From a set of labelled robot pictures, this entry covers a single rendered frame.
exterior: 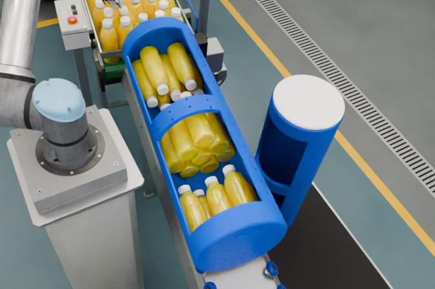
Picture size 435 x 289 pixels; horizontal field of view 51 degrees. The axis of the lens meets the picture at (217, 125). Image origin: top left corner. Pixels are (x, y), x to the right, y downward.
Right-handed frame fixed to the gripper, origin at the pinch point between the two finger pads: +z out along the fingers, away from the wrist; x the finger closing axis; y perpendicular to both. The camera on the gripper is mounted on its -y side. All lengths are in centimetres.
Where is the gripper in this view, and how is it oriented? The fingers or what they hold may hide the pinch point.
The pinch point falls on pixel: (118, 4)
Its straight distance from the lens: 198.2
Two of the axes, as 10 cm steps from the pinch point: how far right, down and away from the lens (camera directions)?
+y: 3.4, 7.8, -5.3
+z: 2.6, 4.6, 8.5
